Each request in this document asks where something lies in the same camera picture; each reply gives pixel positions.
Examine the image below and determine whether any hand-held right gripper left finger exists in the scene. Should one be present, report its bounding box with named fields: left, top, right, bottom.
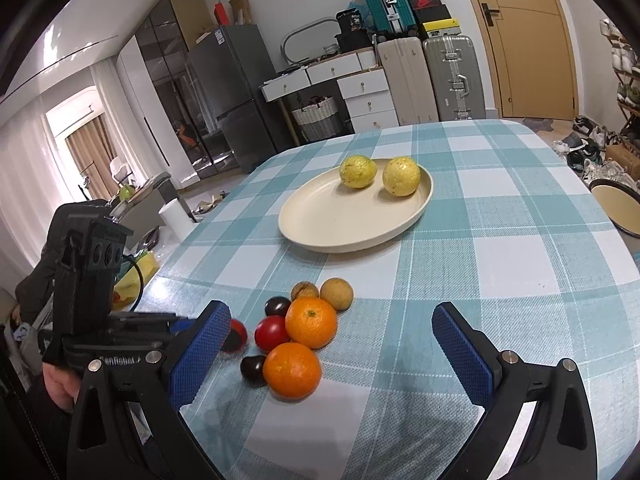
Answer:
left=66, top=300, right=233, bottom=480

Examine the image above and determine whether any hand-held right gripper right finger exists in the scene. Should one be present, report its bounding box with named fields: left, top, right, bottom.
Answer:
left=431, top=302, right=598, bottom=480

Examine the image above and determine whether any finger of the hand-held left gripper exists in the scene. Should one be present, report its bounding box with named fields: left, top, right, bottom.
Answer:
left=112, top=311, right=200, bottom=347

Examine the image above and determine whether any red cherry tomato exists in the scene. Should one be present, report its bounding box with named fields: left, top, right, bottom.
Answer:
left=254, top=315, right=292, bottom=352
left=220, top=318, right=248, bottom=353

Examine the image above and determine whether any dark plum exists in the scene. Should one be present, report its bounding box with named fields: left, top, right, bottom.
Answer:
left=240, top=355, right=268, bottom=387
left=264, top=296, right=292, bottom=318

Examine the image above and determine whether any orange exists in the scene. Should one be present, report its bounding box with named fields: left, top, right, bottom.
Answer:
left=263, top=342, right=322, bottom=401
left=285, top=296, right=339, bottom=350

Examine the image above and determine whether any wrinkled brown longan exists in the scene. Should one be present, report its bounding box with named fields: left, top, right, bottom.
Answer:
left=291, top=282, right=321, bottom=303

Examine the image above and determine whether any smooth brown longan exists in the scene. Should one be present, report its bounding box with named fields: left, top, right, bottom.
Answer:
left=320, top=278, right=354, bottom=312

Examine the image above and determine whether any cream oval plate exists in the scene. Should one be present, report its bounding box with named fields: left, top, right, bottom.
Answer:
left=278, top=158, right=434, bottom=254

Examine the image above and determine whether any person's left hand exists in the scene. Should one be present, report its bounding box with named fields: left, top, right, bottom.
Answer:
left=42, top=360, right=83, bottom=413

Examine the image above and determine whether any dark cloth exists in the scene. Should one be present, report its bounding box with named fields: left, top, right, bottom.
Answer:
left=14, top=205, right=68, bottom=321

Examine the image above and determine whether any yellow green bag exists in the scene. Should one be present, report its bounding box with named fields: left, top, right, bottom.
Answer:
left=112, top=252, right=157, bottom=311

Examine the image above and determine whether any paper towel roll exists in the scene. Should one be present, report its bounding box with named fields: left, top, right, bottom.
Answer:
left=159, top=197, right=198, bottom=241

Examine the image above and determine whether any teal checked tablecloth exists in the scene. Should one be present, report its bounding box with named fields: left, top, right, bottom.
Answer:
left=132, top=120, right=640, bottom=480

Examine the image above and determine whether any brown curtain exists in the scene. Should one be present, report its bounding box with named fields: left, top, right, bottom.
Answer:
left=66, top=112, right=118, bottom=201

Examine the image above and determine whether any white wardrobe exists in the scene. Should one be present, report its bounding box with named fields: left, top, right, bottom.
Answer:
left=117, top=35, right=196, bottom=193

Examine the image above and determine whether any greenish yellow lemon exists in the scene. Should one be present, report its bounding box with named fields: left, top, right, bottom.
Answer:
left=339, top=155, right=377, bottom=190

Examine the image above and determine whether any round black-rimmed tray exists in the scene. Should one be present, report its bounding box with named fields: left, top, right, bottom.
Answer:
left=588, top=178, right=640, bottom=238

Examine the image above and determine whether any dark glass wardrobe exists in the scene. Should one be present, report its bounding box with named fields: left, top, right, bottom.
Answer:
left=136, top=0, right=236, bottom=181

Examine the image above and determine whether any grey refrigerator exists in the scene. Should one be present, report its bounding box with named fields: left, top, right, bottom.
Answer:
left=187, top=24, right=286, bottom=173

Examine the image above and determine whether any pile of shoes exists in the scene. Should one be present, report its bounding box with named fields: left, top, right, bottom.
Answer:
left=552, top=116, right=640, bottom=193

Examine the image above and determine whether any woven laundry basket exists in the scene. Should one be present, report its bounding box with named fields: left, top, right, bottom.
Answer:
left=291, top=96, right=347, bottom=143

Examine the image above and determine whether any silver suitcase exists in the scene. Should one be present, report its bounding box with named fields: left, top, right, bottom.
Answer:
left=422, top=35, right=487, bottom=122

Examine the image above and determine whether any white drawer desk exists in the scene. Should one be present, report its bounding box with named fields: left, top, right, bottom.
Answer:
left=259, top=49, right=401, bottom=146

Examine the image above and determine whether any beige suitcase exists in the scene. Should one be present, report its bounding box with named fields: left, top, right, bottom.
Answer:
left=376, top=36, right=442, bottom=126

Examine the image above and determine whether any wooden shoe rack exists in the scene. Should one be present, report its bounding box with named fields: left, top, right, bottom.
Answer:
left=600, top=20, right=640, bottom=181

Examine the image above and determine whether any cardboard box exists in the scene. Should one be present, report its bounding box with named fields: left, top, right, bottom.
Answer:
left=229, top=0, right=253, bottom=26

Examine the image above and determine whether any wooden door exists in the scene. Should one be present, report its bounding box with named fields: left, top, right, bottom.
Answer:
left=460, top=0, right=580, bottom=122

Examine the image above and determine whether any oval mirror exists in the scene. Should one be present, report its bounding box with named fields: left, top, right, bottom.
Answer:
left=281, top=17, right=338, bottom=68

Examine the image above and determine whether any yellow shoe box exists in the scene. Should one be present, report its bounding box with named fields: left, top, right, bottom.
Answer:
left=419, top=18, right=461, bottom=38

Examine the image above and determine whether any plain black shoe box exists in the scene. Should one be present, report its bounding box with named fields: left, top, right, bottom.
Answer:
left=415, top=6, right=453, bottom=24

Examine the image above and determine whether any black bag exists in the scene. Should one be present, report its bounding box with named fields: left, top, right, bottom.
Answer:
left=334, top=2, right=381, bottom=53

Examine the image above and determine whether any black cable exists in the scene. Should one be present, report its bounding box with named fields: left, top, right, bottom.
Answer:
left=122, top=254, right=147, bottom=312

